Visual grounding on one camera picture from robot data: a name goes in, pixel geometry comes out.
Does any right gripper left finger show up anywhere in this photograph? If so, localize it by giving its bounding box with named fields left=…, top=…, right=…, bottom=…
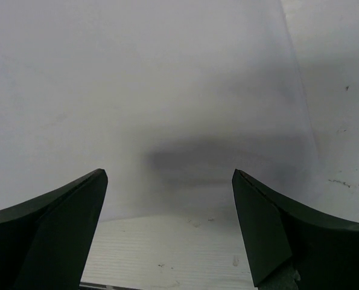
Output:
left=0, top=169, right=108, bottom=289

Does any white t-shirt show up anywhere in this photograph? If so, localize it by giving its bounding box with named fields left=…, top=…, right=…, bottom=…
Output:
left=0, top=1, right=317, bottom=219

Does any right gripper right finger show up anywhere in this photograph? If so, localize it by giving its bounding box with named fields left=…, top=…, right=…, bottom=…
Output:
left=232, top=170, right=359, bottom=289

